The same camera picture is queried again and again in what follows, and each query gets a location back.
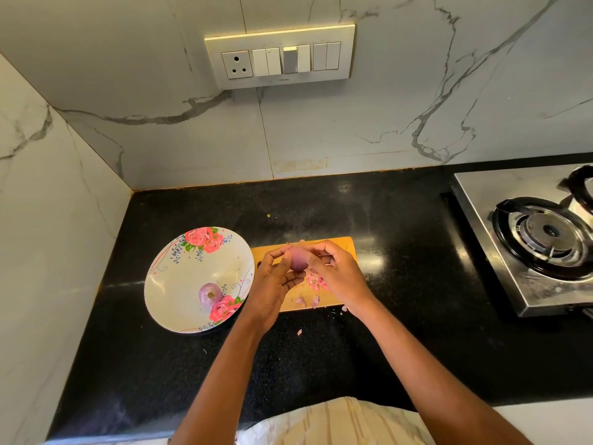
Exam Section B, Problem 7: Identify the person's left forearm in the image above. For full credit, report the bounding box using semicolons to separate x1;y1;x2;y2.
169;320;270;445

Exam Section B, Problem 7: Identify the black stove burner grate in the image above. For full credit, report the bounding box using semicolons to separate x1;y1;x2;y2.
491;196;593;282
560;164;593;217

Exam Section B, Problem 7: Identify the person's right hand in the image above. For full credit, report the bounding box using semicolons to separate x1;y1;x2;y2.
302;239;376;313

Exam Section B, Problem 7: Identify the person's left hand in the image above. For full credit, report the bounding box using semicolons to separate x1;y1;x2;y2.
237;244;305;336

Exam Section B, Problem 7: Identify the small pink onion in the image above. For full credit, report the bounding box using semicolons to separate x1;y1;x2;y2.
284;246;311;273
199;282;224;308

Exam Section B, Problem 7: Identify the white wall switch panel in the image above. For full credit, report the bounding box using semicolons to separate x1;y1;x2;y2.
204;23;356;91

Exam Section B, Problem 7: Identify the wooden cutting board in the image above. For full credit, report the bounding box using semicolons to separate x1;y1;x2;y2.
250;236;358;313

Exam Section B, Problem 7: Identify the person's right forearm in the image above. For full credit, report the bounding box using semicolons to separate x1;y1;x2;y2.
350;297;534;445

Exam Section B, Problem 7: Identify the black stone countertop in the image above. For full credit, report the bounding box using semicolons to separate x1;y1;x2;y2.
46;155;593;441

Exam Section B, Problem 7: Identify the stainless steel gas stove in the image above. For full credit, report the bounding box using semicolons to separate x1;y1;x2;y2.
451;163;593;318

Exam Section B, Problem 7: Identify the white floral plate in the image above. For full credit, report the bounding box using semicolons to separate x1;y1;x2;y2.
143;227;255;334

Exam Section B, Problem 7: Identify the beige striped garment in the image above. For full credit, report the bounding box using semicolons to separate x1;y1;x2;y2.
236;396;437;445

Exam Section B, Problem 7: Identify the pile of onion peels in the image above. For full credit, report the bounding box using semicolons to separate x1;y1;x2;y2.
293;273;350;336

